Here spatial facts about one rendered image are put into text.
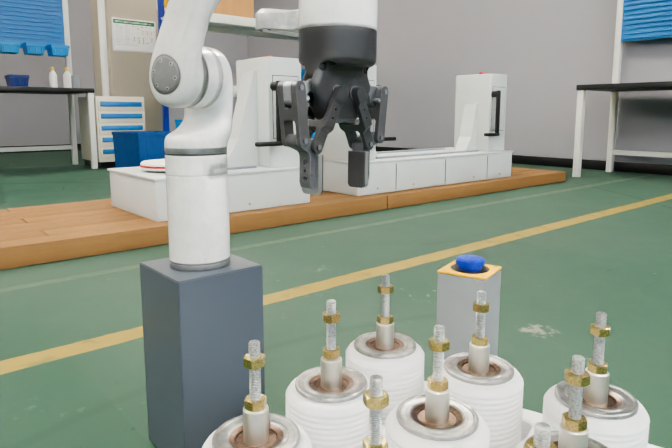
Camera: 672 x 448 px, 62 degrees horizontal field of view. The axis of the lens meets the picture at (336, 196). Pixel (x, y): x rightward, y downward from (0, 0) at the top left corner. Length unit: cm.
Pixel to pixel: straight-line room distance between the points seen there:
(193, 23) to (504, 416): 61
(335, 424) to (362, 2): 40
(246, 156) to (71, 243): 97
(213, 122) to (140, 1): 612
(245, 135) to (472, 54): 420
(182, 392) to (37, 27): 573
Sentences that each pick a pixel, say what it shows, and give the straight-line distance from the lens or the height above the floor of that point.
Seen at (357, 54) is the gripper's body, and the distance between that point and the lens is 52.
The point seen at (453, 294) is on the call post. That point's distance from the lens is 80.
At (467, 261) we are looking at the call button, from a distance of 80.
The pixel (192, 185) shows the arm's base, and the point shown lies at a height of 43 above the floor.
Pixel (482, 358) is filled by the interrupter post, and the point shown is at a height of 27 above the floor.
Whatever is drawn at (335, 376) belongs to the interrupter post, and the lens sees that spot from 60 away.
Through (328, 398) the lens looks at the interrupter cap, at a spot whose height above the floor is 25.
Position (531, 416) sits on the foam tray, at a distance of 74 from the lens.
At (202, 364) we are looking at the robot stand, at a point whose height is 17.
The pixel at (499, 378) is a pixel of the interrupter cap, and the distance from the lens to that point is 65.
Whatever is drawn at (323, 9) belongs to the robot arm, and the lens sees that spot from 53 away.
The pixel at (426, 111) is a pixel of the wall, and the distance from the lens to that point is 698.
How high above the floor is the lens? 53
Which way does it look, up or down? 8 degrees down
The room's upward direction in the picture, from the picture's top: straight up
